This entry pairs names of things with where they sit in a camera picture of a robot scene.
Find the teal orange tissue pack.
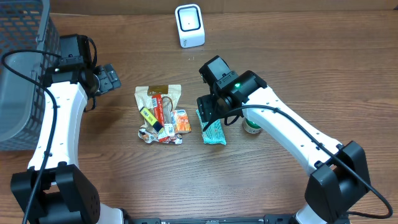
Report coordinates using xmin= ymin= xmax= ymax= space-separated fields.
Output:
xmin=196 ymin=110 xmax=226 ymax=145

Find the small orange snack packet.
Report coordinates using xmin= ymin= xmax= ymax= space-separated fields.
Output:
xmin=172 ymin=110 xmax=192 ymax=134

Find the beige brown snack pouch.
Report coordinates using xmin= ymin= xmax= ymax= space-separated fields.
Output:
xmin=134 ymin=85 xmax=182 ymax=124

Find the red snack stick packet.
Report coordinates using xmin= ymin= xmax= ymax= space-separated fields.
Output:
xmin=152 ymin=95 xmax=164 ymax=126

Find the yellow highlighter marker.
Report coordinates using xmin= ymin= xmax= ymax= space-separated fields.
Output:
xmin=140 ymin=107 xmax=164 ymax=133

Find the silver red crinkled wrapper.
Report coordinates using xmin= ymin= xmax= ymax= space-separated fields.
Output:
xmin=137 ymin=124 xmax=183 ymax=145

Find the green lid knorr cup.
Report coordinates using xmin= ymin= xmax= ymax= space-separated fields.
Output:
xmin=243 ymin=118 xmax=262 ymax=134

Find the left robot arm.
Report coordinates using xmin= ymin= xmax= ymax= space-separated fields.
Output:
xmin=11 ymin=34 xmax=131 ymax=223

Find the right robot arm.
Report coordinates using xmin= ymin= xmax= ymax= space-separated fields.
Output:
xmin=197 ymin=56 xmax=370 ymax=223

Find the white barcode scanner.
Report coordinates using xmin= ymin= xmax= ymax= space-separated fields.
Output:
xmin=175 ymin=4 xmax=205 ymax=49

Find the grey plastic mesh basket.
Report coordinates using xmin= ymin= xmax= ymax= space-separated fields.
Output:
xmin=1 ymin=0 xmax=61 ymax=151

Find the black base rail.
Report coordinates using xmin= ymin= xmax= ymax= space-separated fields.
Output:
xmin=129 ymin=214 xmax=292 ymax=224

